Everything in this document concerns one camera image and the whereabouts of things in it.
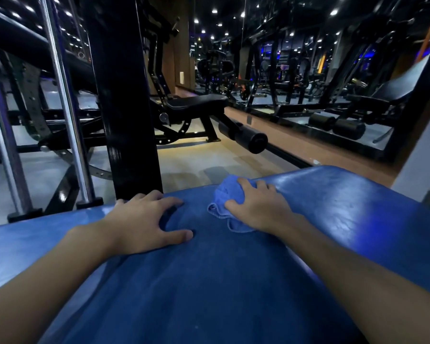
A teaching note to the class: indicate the person's right hand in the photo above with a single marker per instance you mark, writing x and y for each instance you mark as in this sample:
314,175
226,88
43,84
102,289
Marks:
265,211

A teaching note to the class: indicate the person's left hand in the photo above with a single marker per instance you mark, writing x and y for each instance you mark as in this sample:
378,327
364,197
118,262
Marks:
136,225

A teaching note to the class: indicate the blue microfibre cloth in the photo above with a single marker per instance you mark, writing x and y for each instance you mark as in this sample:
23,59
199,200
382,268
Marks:
227,191

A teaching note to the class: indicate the blue bench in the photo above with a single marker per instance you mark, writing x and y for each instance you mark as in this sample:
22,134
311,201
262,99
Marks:
218,283

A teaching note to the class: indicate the person's left forearm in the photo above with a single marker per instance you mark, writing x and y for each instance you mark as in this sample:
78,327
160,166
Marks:
39,283

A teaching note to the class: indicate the person's right forearm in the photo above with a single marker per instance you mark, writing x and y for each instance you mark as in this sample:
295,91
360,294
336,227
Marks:
372,286

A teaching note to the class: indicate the black workout bench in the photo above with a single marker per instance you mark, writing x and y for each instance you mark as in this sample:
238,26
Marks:
197,102

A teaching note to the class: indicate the black roller pad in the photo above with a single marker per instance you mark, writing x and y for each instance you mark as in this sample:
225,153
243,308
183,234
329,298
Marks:
249,139

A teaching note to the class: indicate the black machine upright column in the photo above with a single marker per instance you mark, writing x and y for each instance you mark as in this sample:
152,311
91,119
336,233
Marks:
125,103

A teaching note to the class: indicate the chrome guide rod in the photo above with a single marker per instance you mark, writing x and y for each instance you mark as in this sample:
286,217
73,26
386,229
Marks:
5,139
68,103

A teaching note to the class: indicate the grey perforated adjustment plate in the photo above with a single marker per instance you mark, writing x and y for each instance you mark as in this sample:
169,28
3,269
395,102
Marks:
32,96

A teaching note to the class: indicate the black framed wall mirror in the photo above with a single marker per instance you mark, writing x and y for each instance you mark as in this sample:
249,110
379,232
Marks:
344,68

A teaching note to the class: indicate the black gym machine frame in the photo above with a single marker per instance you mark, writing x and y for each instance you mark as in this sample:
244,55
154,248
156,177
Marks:
18,42

